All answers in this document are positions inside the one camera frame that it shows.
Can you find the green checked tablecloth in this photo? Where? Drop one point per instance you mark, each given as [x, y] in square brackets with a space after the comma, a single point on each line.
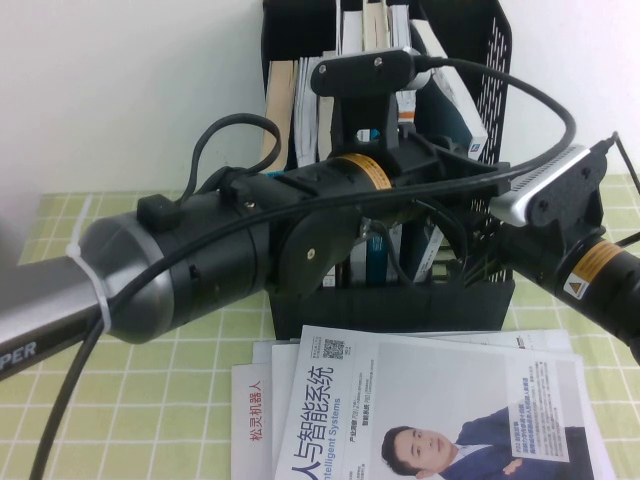
[175, 400]

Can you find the plain white magazine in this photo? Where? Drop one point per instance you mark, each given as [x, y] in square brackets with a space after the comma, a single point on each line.
[281, 400]

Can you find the white zip tie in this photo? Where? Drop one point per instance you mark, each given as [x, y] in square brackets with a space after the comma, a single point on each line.
[75, 255]

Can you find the blue spine mechanical book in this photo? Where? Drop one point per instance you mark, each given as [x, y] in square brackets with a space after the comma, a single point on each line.
[377, 25]

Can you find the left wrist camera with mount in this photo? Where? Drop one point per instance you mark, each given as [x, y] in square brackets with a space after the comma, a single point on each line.
[360, 70]

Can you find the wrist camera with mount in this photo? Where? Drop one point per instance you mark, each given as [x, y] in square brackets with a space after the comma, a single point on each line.
[545, 185]
[360, 70]

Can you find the car suspension book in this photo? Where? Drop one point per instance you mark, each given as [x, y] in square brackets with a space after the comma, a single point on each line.
[450, 100]

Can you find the tall thin white sheet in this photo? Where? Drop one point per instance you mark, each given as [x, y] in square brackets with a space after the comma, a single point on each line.
[338, 25]

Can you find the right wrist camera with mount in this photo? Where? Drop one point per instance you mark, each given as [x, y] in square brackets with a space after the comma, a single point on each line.
[545, 185]

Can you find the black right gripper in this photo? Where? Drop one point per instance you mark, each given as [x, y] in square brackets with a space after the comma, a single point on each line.
[500, 252]

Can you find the Intelligent Systems magazine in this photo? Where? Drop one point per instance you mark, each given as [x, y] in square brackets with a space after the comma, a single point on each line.
[400, 390]

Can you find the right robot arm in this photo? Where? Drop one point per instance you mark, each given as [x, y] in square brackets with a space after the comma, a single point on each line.
[600, 280]

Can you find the cyan spine book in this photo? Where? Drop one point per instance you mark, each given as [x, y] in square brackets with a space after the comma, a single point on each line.
[280, 110]

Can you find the thin white spine book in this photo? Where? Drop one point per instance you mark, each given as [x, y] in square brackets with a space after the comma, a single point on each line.
[326, 125]

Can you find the slim white orange-band book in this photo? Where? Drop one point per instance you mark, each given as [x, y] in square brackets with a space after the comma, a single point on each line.
[400, 27]

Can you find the black plastic book holder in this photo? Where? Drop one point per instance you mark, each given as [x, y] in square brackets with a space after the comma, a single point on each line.
[390, 310]

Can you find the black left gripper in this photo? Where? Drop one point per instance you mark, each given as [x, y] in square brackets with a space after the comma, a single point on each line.
[425, 160]

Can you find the black spine robot book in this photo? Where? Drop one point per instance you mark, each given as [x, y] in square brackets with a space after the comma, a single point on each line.
[306, 125]

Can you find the thick white orange-band book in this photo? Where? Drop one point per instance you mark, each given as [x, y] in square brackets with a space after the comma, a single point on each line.
[354, 30]

